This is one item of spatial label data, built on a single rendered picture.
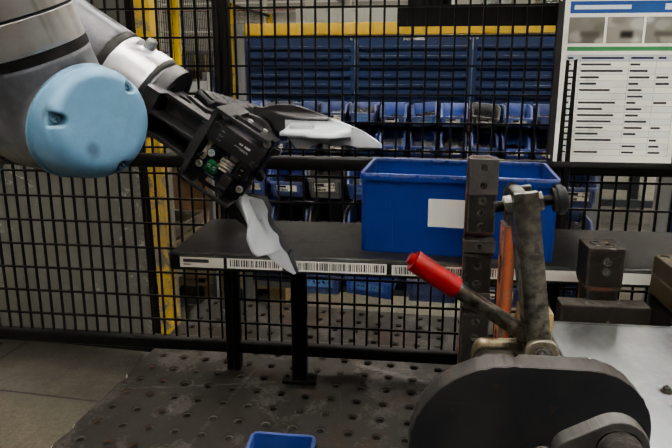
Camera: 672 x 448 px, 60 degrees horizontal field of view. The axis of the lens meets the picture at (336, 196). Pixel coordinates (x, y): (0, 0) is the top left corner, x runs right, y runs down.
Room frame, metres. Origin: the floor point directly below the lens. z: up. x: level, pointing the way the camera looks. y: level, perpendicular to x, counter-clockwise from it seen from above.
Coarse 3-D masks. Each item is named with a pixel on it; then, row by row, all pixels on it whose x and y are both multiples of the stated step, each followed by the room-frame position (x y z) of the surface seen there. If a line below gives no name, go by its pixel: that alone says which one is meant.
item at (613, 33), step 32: (576, 0) 1.05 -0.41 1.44; (608, 0) 1.04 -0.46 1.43; (640, 0) 1.04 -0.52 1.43; (576, 32) 1.05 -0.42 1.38; (608, 32) 1.04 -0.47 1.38; (640, 32) 1.04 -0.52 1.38; (608, 64) 1.04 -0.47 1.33; (640, 64) 1.04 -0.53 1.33; (576, 96) 1.05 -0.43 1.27; (608, 96) 1.04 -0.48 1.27; (640, 96) 1.04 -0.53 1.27; (576, 128) 1.05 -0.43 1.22; (608, 128) 1.04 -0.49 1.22; (640, 128) 1.03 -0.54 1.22; (576, 160) 1.05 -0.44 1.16; (608, 160) 1.04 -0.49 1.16; (640, 160) 1.03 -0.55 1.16
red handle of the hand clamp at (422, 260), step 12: (420, 252) 0.54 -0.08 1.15; (408, 264) 0.55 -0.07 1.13; (420, 264) 0.53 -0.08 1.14; (432, 264) 0.53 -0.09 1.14; (420, 276) 0.53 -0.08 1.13; (432, 276) 0.53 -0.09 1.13; (444, 276) 0.53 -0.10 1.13; (456, 276) 0.53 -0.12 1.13; (444, 288) 0.53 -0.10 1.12; (456, 288) 0.52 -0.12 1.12; (468, 288) 0.53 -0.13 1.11; (468, 300) 0.53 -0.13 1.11; (480, 300) 0.52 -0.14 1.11; (480, 312) 0.52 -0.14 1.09; (492, 312) 0.52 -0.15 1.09; (504, 312) 0.53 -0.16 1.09; (504, 324) 0.52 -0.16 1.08; (516, 324) 0.52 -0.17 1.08; (516, 336) 0.52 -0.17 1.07
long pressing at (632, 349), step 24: (552, 336) 0.66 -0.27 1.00; (576, 336) 0.66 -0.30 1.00; (600, 336) 0.66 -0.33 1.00; (624, 336) 0.66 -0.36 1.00; (648, 336) 0.66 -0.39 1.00; (600, 360) 0.60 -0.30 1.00; (624, 360) 0.60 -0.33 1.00; (648, 360) 0.60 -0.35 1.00; (648, 384) 0.55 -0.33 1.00; (648, 408) 0.51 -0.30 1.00
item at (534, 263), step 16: (512, 192) 0.52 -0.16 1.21; (528, 192) 0.51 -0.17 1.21; (560, 192) 0.51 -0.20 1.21; (496, 208) 0.53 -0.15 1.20; (512, 208) 0.52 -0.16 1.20; (528, 208) 0.51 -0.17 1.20; (544, 208) 0.52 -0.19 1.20; (560, 208) 0.51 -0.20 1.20; (512, 224) 0.53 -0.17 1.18; (528, 224) 0.51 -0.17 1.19; (512, 240) 0.54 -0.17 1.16; (528, 240) 0.51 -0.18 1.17; (528, 256) 0.51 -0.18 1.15; (528, 272) 0.51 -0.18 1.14; (544, 272) 0.51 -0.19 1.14; (528, 288) 0.51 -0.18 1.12; (544, 288) 0.51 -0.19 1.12; (528, 304) 0.51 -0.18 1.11; (544, 304) 0.51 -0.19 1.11; (528, 320) 0.51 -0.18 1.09; (544, 320) 0.51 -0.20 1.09; (528, 336) 0.51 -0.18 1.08; (544, 336) 0.51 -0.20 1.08
